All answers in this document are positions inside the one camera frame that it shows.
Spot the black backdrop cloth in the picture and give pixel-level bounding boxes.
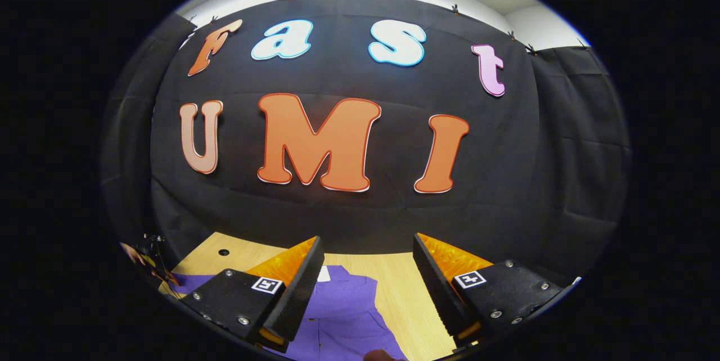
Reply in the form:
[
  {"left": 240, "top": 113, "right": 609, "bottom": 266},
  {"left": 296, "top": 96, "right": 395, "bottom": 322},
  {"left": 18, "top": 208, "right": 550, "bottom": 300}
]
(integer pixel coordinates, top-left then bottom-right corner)
[{"left": 101, "top": 0, "right": 631, "bottom": 288}]

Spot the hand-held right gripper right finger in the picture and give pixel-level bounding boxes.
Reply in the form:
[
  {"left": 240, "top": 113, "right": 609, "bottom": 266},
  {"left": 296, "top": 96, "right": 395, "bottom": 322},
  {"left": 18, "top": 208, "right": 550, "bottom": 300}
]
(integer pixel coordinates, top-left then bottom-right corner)
[{"left": 412, "top": 232, "right": 565, "bottom": 349}]

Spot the purple shirt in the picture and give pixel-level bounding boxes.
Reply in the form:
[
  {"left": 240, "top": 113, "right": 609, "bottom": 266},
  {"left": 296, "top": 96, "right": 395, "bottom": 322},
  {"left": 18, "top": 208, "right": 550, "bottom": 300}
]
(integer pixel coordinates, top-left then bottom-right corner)
[{"left": 169, "top": 265, "right": 408, "bottom": 361}]

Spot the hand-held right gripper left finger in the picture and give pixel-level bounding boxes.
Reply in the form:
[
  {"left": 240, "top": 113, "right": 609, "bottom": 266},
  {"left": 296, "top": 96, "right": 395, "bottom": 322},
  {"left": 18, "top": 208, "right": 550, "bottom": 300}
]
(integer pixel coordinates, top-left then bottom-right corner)
[{"left": 179, "top": 236, "right": 325, "bottom": 354}]

